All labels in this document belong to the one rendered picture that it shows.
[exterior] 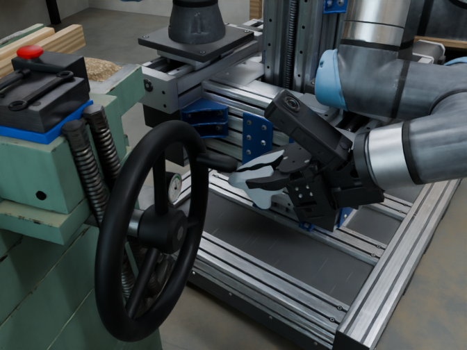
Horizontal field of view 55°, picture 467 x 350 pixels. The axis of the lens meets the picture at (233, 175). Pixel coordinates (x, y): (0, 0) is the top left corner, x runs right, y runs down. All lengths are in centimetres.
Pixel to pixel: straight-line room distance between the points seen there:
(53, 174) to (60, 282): 27
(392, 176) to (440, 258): 132
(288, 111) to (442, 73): 19
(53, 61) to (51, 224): 20
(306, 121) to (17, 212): 36
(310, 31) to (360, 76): 55
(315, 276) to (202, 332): 40
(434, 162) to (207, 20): 80
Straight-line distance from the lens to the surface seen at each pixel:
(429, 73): 60
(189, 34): 118
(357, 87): 59
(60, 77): 56
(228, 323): 150
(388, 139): 53
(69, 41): 93
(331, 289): 134
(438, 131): 51
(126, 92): 81
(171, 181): 89
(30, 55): 59
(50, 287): 75
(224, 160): 62
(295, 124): 53
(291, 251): 142
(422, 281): 173
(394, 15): 60
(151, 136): 51
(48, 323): 78
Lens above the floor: 122
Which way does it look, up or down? 36 degrees down
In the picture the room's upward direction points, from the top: straight up
